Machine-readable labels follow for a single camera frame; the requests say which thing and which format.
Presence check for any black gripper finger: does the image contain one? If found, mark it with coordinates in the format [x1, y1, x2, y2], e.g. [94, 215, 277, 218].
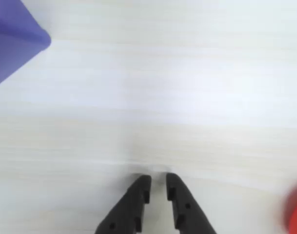
[94, 174, 152, 234]
[165, 172, 218, 234]

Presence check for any blue plastic box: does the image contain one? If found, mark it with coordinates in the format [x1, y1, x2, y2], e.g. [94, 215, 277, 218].
[0, 0, 52, 91]

